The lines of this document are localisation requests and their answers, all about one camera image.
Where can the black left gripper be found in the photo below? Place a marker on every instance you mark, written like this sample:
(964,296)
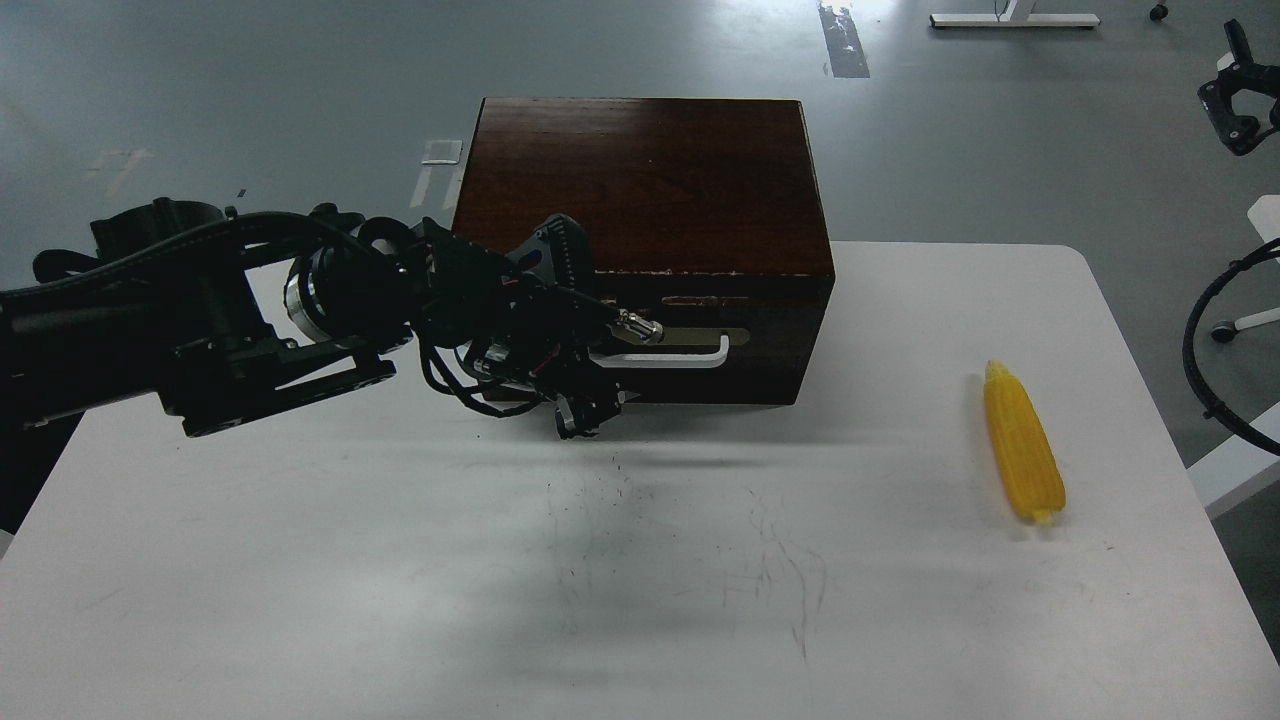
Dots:
(506,333)

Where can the wooden drawer with white handle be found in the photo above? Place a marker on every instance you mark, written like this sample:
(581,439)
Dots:
(733,351)

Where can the yellow corn cob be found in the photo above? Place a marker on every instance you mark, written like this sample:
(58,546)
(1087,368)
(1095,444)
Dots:
(1028,470)

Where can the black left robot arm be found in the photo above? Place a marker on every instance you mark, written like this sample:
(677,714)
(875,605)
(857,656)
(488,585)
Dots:
(229,318)

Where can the dark wooden drawer box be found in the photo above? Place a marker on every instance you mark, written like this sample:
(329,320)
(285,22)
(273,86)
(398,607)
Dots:
(681,198)

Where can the white desk leg base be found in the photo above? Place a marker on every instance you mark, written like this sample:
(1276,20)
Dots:
(1014,15)

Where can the white chair base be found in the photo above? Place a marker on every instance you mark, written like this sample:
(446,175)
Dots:
(1226,332)

